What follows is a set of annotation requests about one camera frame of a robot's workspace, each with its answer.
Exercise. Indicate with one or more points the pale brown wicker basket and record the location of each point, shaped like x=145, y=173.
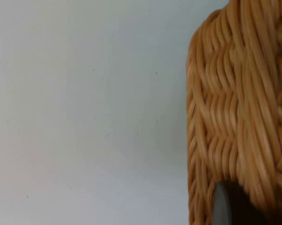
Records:
x=239, y=98

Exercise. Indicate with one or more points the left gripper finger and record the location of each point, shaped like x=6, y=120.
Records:
x=234, y=206

